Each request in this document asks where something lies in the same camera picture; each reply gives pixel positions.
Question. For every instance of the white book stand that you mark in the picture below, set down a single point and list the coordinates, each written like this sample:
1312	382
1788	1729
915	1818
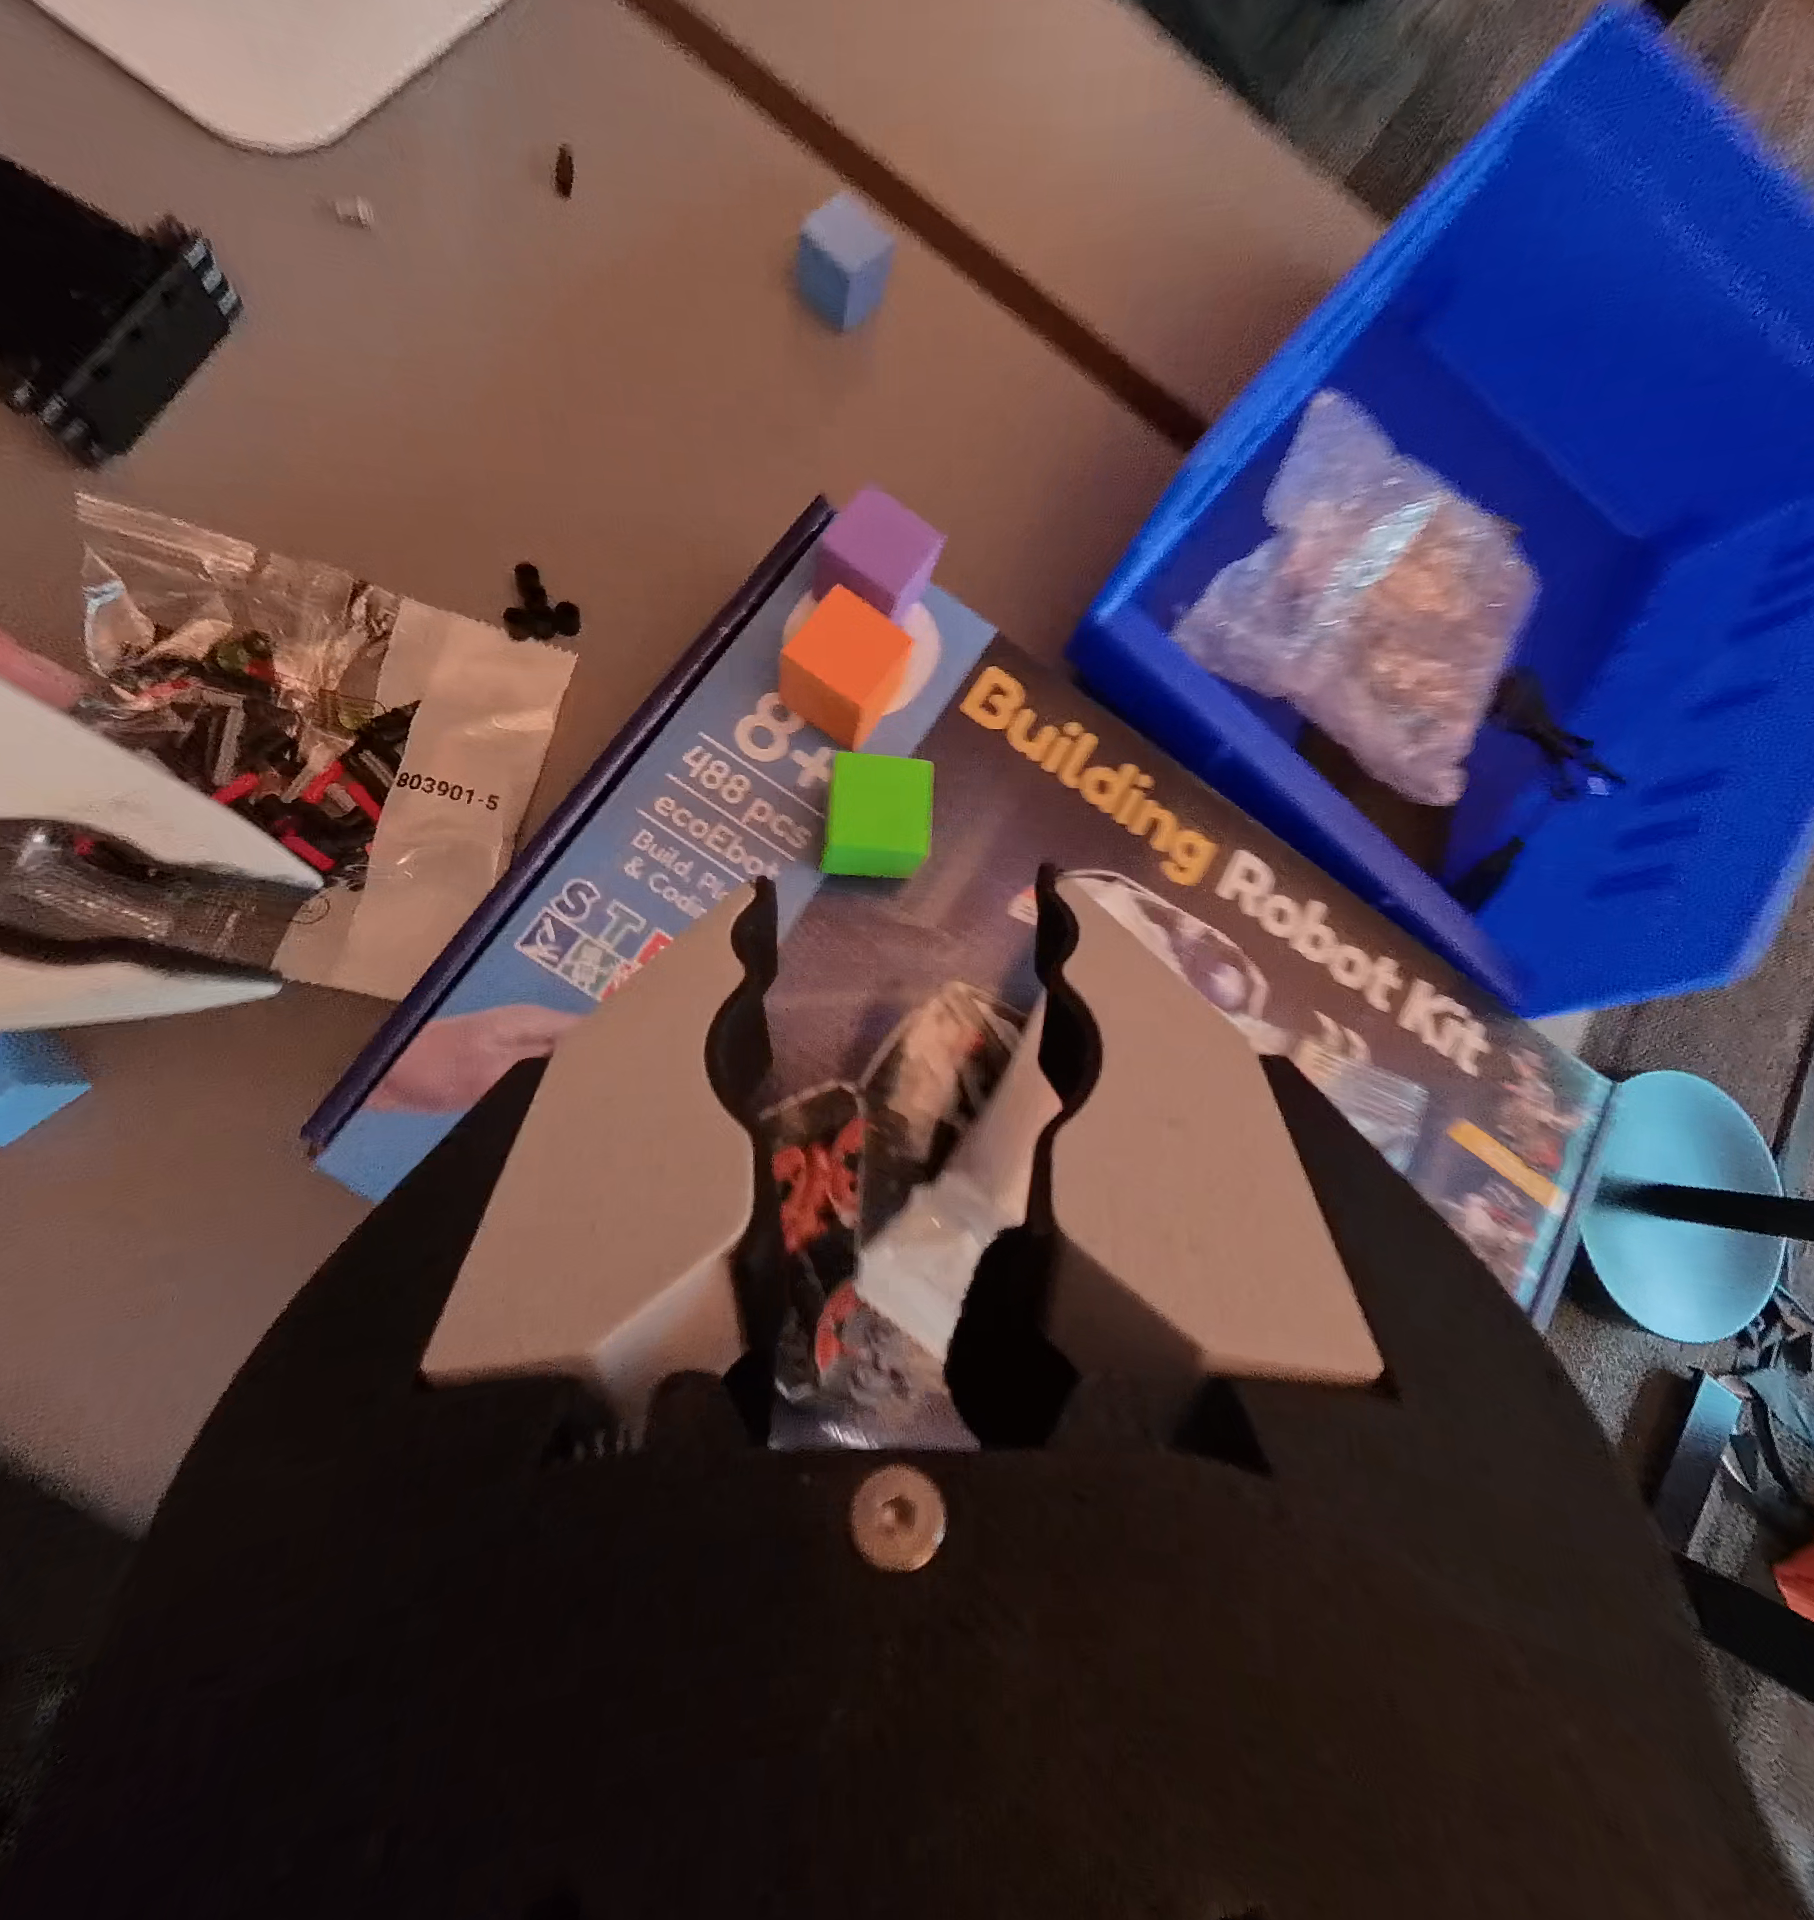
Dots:
280	60

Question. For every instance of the black double connector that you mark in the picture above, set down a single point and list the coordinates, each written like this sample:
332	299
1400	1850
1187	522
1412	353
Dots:
541	603

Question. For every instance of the silver plastic parts bag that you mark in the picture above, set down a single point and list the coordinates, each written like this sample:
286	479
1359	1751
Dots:
427	764

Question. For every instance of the bubble wrap bag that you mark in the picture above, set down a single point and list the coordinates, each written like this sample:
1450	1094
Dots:
1359	600

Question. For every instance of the green foam cube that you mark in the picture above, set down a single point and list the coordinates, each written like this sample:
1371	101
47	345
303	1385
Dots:
880	816

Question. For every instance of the light blue foam cube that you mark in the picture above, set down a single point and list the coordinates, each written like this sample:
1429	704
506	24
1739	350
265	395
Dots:
846	264

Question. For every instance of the blue plastic bin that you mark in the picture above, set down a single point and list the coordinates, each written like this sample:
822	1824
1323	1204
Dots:
1688	362

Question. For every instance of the purple foam cube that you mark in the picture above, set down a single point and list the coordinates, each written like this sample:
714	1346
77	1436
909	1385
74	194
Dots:
881	555

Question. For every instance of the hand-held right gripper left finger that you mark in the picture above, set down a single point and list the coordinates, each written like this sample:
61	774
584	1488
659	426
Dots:
592	1213

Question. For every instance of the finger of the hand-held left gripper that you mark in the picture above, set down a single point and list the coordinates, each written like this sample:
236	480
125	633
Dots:
54	751
68	990

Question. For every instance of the pale blue round stand base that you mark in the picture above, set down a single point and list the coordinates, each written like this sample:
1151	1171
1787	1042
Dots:
1671	1155

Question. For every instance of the blue robot kit box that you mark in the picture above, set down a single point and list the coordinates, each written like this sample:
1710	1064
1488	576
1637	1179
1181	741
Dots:
1240	870

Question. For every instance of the orange foam cube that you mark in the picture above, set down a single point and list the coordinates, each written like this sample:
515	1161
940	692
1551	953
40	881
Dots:
842	669

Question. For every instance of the grey desk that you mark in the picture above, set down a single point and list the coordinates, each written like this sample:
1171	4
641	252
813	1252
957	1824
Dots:
549	362

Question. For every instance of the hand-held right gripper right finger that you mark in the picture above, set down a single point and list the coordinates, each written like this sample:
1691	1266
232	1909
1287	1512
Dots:
1223	1213

